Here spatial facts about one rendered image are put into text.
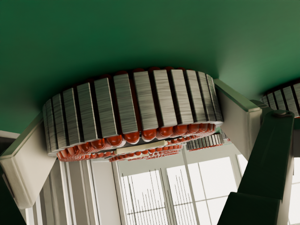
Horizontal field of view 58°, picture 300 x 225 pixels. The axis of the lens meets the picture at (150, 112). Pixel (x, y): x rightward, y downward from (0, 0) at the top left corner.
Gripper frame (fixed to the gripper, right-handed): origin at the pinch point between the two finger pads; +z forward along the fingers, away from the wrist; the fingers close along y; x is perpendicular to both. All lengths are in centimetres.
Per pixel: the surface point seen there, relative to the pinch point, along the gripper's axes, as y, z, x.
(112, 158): -4.3, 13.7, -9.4
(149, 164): -14, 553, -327
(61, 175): -12.1, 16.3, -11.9
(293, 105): 13.7, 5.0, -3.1
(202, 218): 83, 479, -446
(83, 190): -11.2, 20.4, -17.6
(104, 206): -10.8, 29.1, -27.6
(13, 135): -12.1, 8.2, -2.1
